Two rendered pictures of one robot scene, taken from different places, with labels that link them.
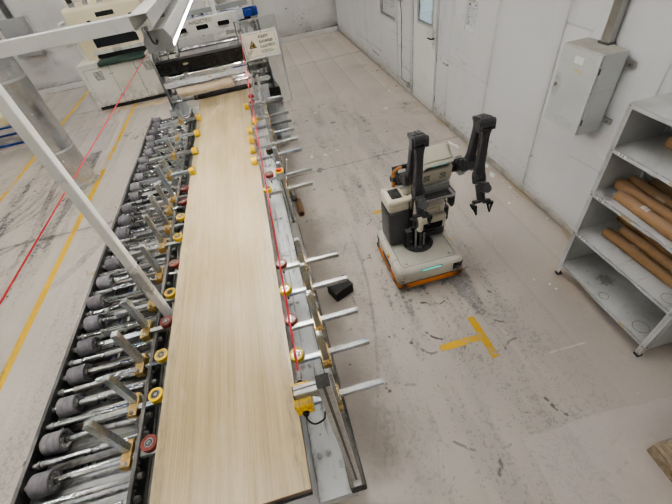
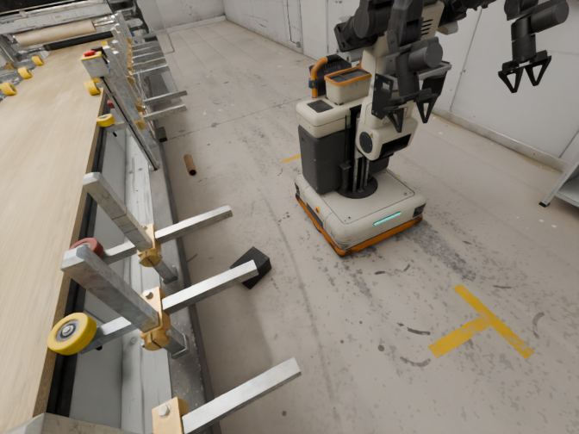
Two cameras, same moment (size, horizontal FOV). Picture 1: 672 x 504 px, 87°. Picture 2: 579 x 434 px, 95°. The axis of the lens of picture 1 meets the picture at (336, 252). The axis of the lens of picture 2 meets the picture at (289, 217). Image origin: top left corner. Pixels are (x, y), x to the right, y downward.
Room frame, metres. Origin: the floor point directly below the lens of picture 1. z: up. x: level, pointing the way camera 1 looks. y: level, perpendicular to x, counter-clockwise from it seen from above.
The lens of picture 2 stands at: (1.19, -0.07, 1.42)
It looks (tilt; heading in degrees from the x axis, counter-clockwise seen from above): 45 degrees down; 349
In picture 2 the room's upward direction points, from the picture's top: 10 degrees counter-clockwise
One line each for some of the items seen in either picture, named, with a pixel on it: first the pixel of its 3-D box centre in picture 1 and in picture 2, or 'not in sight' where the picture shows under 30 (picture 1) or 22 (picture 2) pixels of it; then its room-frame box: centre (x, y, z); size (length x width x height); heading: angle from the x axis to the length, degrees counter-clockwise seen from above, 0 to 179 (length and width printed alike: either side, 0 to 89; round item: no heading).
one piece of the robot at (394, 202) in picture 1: (414, 210); (349, 135); (2.49, -0.77, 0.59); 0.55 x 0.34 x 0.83; 96
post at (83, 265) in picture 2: (309, 288); (146, 319); (1.55, 0.22, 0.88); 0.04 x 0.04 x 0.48; 6
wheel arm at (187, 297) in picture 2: (315, 286); (173, 304); (1.59, 0.18, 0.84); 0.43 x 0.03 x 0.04; 96
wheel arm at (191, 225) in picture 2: (309, 261); (164, 236); (1.84, 0.20, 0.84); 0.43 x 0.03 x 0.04; 96
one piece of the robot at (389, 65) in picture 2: (435, 197); (407, 81); (2.11, -0.81, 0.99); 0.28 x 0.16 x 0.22; 96
